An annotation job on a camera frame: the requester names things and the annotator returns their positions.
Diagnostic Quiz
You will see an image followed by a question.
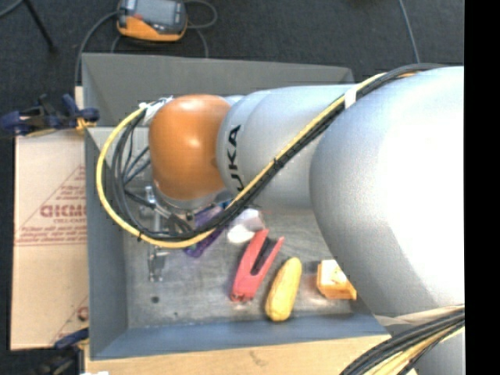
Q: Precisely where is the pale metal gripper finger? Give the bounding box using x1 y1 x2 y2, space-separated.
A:
147 247 158 283
156 245 170 281

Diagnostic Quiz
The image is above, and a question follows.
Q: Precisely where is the purple plastic object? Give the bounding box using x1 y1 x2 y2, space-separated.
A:
182 204 227 258

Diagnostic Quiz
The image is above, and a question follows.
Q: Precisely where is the grey metal bin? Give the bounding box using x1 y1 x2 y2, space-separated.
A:
80 52 393 361

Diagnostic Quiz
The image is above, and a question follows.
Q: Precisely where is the red forked plastic tool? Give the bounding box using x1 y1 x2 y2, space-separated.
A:
229 228 286 303

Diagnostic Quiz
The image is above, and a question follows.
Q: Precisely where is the white rounded object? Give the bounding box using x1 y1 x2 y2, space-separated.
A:
226 208 265 245

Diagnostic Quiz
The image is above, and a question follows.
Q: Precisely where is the brown cardboard board, red print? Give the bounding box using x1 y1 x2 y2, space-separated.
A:
9 127 91 352

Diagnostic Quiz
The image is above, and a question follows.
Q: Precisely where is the yellow toy corn cob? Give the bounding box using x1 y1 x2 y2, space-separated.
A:
265 256 303 323

